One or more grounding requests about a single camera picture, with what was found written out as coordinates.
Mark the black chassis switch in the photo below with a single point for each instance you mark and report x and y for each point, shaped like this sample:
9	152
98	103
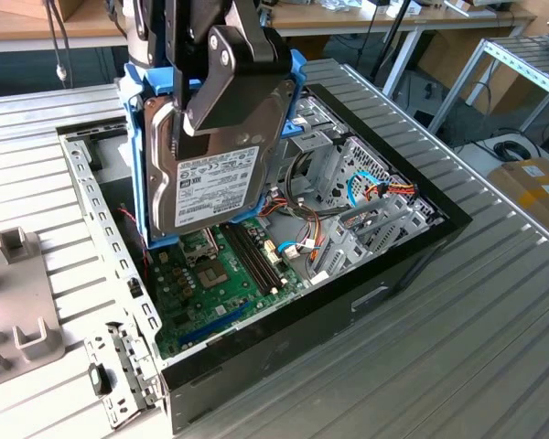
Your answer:
135	287

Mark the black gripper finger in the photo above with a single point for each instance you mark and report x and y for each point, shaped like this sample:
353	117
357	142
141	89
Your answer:
251	59
153	32

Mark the hard disk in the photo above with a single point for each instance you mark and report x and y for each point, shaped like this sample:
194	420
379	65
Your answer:
210	192

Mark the metal slat rack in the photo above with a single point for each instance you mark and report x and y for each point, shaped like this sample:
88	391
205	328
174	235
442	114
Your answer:
521	59

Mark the black tripod pole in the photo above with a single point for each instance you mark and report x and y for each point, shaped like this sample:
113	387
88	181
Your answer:
393	36

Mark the metal card retainer bracket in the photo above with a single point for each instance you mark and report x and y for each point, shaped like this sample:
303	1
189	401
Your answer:
128	361

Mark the metal disk bay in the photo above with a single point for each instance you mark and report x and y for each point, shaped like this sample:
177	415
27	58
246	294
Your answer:
347	247

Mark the blue expansion slot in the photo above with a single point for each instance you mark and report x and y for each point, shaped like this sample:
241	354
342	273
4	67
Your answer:
215	322

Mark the black retainer latch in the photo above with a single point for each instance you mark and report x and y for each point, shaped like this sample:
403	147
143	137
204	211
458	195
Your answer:
100	379

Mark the white board connector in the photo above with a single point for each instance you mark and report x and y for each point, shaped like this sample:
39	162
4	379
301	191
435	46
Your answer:
272	253

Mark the green motherboard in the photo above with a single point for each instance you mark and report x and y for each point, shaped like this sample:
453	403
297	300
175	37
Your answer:
231	304

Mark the small brown cardboard box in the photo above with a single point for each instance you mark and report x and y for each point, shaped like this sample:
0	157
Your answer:
75	7

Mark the CPU socket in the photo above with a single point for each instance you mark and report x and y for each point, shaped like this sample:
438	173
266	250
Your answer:
212	276

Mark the large brown cardboard box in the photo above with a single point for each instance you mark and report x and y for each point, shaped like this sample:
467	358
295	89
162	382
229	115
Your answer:
462	59

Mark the black grey PC case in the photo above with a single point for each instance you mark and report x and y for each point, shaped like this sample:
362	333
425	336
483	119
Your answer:
302	347

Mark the grey parts rack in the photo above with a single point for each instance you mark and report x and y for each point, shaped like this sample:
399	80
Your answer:
23	292

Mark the perforated metal drive cage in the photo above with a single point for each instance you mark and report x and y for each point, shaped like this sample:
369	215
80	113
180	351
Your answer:
366	157

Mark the cardboard box with labels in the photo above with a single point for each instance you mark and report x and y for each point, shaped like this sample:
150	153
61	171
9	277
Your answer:
530	192

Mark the black RAM slot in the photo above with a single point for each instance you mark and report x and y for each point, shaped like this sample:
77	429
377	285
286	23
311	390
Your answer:
250	257
262	253
244	259
256	254

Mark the wooden desk white frame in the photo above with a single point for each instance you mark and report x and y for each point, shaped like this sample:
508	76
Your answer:
439	19

